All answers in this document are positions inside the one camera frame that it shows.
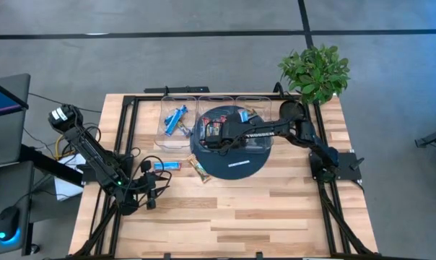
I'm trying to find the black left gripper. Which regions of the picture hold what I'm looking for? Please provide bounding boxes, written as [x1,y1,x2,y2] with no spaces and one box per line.
[136,172,171,199]

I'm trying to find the green granola bar blue end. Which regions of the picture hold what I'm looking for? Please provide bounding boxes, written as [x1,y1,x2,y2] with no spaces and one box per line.
[238,108,259,124]

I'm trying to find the clear plastic bin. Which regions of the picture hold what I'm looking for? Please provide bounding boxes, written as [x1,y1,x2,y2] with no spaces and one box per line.
[233,95,275,152]
[196,95,235,152]
[154,95,198,150]

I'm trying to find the dark round mat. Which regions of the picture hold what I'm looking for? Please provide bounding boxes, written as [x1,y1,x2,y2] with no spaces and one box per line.
[189,103,274,181]

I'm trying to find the black plant pot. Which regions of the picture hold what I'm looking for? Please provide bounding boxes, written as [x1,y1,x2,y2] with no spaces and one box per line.
[278,99,308,124]

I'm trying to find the black power strip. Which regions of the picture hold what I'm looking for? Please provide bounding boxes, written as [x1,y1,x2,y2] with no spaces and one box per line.
[144,85,211,95]

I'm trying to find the white paper sheet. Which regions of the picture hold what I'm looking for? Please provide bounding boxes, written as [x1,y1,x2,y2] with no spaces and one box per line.
[53,155,84,202]

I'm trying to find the green leafy plant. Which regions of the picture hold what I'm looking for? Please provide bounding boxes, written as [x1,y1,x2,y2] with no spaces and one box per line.
[277,43,352,105]

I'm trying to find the black diagonal support bar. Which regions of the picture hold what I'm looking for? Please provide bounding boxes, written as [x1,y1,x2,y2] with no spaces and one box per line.
[19,143,84,187]

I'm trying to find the black mouse blue light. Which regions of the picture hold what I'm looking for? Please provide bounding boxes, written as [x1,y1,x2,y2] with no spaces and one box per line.
[0,205,21,242]

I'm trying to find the grey side desk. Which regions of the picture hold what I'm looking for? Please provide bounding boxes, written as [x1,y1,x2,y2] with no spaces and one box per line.
[0,73,37,258]

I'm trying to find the laptop with blue screen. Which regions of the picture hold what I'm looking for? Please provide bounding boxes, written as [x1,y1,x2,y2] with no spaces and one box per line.
[0,76,30,120]

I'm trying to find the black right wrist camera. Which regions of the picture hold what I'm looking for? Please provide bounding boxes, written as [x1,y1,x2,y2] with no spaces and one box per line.
[204,134,225,150]

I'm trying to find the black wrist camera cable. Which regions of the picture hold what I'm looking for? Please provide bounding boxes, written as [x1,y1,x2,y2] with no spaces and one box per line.
[129,154,173,191]

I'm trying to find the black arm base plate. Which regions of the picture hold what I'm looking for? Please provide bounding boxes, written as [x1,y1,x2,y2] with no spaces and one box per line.
[81,153,134,183]
[310,151,365,182]

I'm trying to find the black metal table frame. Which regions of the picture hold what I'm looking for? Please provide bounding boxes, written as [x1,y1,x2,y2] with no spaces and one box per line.
[69,92,382,260]

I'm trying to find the yellow cable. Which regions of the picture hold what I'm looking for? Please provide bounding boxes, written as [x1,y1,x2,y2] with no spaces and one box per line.
[54,133,78,160]

